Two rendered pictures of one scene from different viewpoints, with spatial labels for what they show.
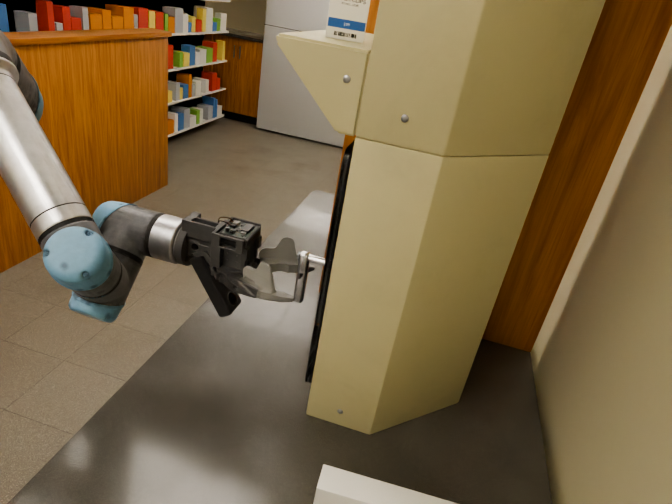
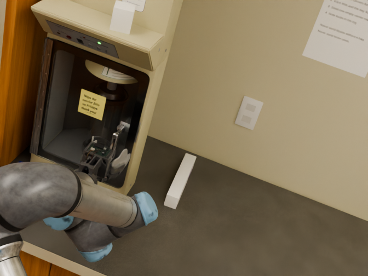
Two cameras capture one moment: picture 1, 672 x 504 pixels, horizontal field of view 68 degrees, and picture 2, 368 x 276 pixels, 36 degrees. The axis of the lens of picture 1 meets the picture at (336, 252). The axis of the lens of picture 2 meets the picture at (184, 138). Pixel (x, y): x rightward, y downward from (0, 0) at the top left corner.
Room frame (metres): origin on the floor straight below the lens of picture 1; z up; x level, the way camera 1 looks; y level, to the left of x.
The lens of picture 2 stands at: (0.55, 1.37, 2.09)
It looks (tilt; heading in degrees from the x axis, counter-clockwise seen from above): 32 degrees down; 267
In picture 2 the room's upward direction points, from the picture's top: 17 degrees clockwise
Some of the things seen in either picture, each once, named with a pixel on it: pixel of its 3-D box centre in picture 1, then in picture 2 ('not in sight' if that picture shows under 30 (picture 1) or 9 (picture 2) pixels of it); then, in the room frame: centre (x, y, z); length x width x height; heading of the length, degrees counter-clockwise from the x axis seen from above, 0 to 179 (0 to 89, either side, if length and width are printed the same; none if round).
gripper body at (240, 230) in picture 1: (219, 248); (92, 168); (0.70, 0.18, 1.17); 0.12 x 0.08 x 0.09; 80
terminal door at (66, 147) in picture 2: (348, 242); (87, 117); (0.77, -0.02, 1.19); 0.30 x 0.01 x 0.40; 169
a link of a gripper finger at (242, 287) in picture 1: (241, 279); (110, 170); (0.65, 0.14, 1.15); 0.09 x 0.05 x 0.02; 56
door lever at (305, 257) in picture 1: (311, 278); (115, 142); (0.67, 0.03, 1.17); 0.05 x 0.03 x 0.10; 79
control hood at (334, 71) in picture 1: (347, 73); (96, 38); (0.78, 0.03, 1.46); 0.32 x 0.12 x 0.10; 170
